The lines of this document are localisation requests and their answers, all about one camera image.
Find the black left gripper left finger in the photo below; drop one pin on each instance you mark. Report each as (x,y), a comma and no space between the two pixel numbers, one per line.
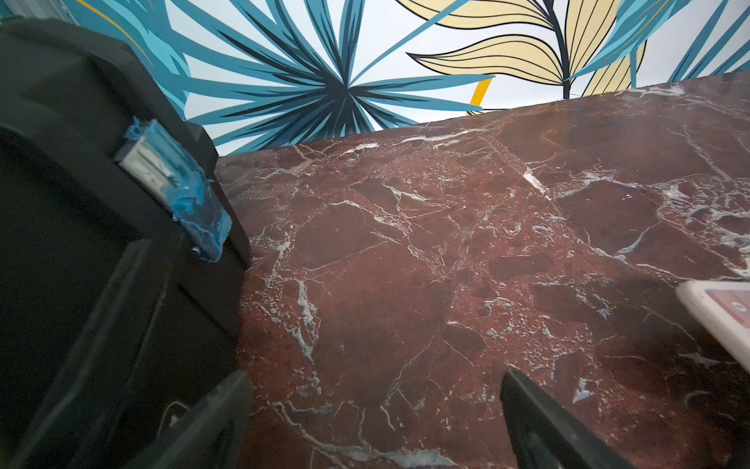
(210,435)

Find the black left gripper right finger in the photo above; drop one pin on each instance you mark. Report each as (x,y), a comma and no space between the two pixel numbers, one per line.
(545,435)

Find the pink calculator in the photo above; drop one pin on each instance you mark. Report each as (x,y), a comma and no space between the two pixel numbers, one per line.
(722,307)

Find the black plastic toolbox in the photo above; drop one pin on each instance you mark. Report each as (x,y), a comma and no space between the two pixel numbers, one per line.
(113,324)

